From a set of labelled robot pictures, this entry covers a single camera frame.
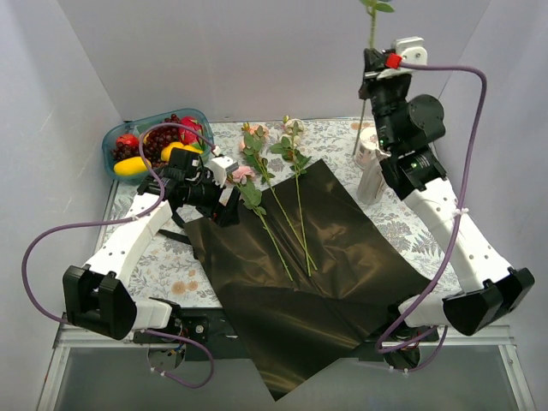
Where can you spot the yellow lemon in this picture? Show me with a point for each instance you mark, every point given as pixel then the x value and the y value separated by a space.
pixel 167 151

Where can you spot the pink double rose stem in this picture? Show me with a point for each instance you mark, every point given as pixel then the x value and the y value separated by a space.
pixel 242 179

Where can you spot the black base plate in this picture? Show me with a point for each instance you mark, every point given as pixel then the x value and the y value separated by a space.
pixel 211 328

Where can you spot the aluminium rail frame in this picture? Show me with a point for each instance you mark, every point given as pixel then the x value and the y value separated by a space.
pixel 88 371

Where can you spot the dark red grapes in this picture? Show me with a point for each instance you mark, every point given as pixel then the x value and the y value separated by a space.
pixel 153 144

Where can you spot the peach rose stem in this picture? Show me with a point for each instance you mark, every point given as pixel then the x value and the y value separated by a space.
pixel 254 143

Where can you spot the pink dragon fruit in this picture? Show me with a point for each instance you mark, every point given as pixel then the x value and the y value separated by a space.
pixel 191 132

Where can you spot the black paper cone wrapper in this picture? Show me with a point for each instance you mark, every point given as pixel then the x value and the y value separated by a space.
pixel 294 329

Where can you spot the red apple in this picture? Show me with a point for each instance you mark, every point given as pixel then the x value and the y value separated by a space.
pixel 127 140

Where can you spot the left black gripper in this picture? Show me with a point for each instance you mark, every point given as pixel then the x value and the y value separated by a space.
pixel 227 210

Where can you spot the white ceramic vase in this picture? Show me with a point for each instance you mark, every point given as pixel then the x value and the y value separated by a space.
pixel 372 184

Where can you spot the cream bud flower stem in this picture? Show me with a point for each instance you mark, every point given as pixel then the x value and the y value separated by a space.
pixel 287 148

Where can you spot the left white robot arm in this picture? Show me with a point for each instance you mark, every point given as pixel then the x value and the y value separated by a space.
pixel 96 294

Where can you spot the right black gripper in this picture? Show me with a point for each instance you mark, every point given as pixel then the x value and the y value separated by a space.
pixel 381 84

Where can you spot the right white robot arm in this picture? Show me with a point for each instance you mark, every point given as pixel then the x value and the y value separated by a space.
pixel 474 286

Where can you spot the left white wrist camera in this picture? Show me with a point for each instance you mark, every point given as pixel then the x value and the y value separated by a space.
pixel 221 167

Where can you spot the yellow mango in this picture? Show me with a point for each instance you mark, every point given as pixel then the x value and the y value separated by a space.
pixel 131 167

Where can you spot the floral table mat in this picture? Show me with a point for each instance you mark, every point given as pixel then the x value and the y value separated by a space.
pixel 406 231

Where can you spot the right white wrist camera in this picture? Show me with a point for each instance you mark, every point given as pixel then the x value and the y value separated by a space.
pixel 409 50

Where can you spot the teal plastic fruit basket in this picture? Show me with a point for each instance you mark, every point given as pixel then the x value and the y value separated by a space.
pixel 144 126

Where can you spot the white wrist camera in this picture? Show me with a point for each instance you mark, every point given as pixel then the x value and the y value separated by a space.
pixel 221 167
pixel 409 50

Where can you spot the white rose stem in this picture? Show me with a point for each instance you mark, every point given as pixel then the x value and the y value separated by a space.
pixel 372 8

